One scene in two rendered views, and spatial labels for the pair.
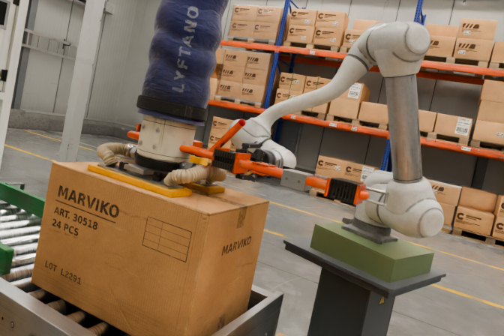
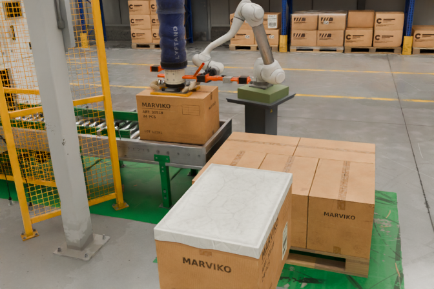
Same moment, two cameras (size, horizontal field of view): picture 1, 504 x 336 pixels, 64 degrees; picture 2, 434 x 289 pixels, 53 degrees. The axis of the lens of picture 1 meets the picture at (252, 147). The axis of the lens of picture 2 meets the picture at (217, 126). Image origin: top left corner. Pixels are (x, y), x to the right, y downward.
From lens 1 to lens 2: 2.47 m
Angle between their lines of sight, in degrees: 18
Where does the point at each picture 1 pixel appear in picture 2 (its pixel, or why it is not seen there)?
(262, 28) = not seen: outside the picture
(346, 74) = (236, 26)
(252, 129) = (203, 58)
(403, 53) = (254, 19)
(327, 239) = (243, 93)
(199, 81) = (183, 51)
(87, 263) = (163, 126)
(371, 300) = (266, 111)
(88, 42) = not seen: outside the picture
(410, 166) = (268, 58)
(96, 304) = (170, 137)
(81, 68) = not seen: hidden behind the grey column
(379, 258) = (264, 95)
